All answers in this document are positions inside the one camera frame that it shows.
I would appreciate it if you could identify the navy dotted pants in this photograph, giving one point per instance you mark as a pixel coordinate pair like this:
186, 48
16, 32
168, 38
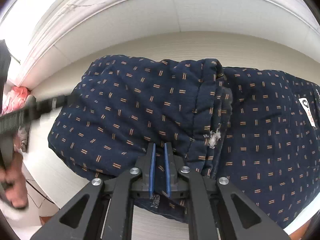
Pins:
258, 128

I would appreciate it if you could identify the red patterned cloth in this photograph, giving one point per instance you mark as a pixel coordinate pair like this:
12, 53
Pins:
15, 99

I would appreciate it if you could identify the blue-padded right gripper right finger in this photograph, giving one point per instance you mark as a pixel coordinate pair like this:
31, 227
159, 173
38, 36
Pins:
216, 209

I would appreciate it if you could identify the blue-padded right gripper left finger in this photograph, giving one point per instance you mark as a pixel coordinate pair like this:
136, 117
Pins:
103, 209

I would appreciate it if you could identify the person's left hand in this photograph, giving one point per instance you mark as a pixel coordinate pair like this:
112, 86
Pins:
17, 193

